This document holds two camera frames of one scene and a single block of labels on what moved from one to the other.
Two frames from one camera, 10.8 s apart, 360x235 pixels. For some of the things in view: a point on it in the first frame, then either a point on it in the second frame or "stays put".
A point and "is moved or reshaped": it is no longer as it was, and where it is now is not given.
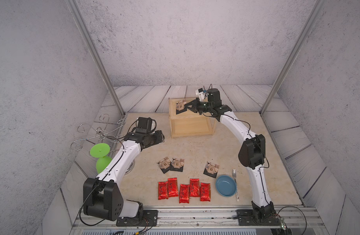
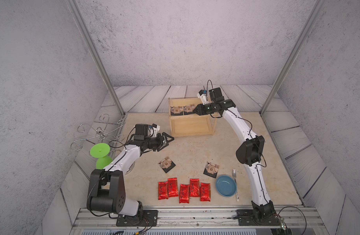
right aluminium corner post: (317, 8) stays put
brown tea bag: (164, 165) stays put
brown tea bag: (180, 106) -> (176, 110)
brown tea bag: (211, 169) stays put
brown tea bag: (177, 164) is moved or reshaped
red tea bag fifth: (205, 192) stays put
